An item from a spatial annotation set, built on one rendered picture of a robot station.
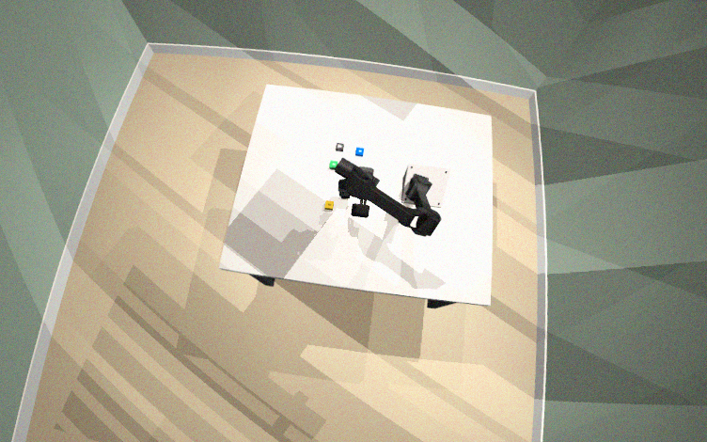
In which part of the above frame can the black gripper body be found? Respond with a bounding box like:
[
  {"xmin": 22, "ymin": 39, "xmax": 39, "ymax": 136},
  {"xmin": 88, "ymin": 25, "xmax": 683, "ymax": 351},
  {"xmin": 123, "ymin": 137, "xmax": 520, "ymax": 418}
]
[{"xmin": 351, "ymin": 166, "xmax": 374, "ymax": 218}]

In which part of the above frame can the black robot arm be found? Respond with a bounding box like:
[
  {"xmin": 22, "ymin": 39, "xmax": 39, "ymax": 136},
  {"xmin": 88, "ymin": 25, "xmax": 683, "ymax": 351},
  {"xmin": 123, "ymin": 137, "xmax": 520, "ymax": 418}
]
[{"xmin": 335, "ymin": 157, "xmax": 442, "ymax": 237}]

